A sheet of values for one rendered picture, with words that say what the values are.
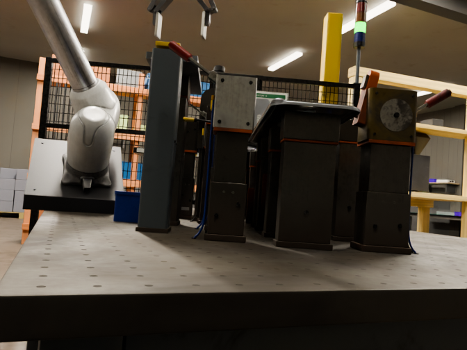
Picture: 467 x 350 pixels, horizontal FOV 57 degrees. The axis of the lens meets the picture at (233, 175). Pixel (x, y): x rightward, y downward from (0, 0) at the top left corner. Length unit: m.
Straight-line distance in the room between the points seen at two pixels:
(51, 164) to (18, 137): 9.51
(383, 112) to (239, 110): 0.32
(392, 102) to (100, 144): 1.03
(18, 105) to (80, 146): 9.81
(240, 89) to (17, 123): 10.52
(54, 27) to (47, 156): 0.50
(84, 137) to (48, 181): 0.23
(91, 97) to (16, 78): 9.82
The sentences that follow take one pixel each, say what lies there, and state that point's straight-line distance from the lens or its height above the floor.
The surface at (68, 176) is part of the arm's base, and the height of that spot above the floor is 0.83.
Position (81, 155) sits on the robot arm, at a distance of 1.64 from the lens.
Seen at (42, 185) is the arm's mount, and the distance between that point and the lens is 1.71.
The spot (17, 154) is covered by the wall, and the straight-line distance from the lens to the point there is 11.28.
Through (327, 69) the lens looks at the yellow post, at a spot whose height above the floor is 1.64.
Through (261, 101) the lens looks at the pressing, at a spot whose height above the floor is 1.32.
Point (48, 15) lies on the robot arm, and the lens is 1.68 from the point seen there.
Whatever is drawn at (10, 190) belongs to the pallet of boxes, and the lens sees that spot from 10.42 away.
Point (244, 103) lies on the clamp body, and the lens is 0.94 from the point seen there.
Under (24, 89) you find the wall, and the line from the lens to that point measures 11.47.
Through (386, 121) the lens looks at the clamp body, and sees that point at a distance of 1.00.
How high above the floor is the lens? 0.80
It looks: 3 degrees up
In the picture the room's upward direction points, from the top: 4 degrees clockwise
